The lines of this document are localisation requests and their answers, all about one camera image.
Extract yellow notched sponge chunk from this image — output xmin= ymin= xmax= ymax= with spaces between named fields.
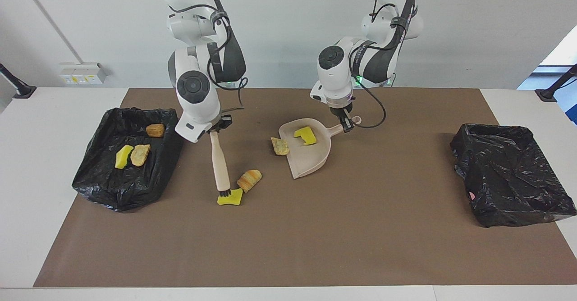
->
xmin=294 ymin=127 xmax=317 ymax=146

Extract beige hand brush black bristles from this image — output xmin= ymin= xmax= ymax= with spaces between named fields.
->
xmin=210 ymin=131 xmax=233 ymax=198

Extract brown table mat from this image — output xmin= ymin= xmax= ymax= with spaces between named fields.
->
xmin=33 ymin=88 xmax=577 ymax=288

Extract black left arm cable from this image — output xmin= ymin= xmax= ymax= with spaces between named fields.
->
xmin=352 ymin=0 xmax=417 ymax=129

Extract black bag-lined bin pink spot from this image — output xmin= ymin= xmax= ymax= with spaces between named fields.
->
xmin=450 ymin=123 xmax=577 ymax=228

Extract beige plastic dustpan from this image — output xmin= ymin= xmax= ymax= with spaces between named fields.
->
xmin=278 ymin=116 xmax=362 ymax=180

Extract pale green-edged food piece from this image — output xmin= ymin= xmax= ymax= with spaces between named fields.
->
xmin=270 ymin=137 xmax=290 ymax=156

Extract black clamp stand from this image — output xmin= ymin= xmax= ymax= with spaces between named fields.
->
xmin=535 ymin=64 xmax=577 ymax=102
xmin=0 ymin=63 xmax=37 ymax=99

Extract orange striped croissant piece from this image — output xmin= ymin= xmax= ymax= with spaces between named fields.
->
xmin=237 ymin=169 xmax=263 ymax=193

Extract white wall socket box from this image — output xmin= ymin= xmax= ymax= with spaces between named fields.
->
xmin=60 ymin=63 xmax=108 ymax=85

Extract pale tan food piece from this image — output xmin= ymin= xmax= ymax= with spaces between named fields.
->
xmin=130 ymin=144 xmax=151 ymax=167

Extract black bag-lined trash bin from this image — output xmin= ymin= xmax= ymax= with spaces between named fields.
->
xmin=72 ymin=107 xmax=184 ymax=212

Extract small yellow sponge wedge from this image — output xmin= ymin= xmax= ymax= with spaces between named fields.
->
xmin=114 ymin=145 xmax=134 ymax=170

